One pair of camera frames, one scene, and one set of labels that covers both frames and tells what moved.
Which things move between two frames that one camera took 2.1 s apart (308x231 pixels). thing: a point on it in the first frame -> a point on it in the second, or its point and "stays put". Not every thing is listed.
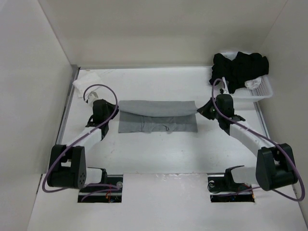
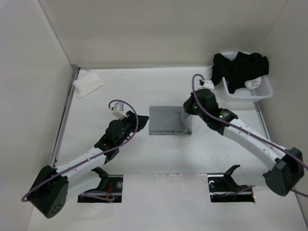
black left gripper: (113, 108) -> (131, 119)
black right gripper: (204, 110) -> (188, 105)
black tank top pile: (237, 71) stays put
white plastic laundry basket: (263, 90) stays put
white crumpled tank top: (253, 83) stays put
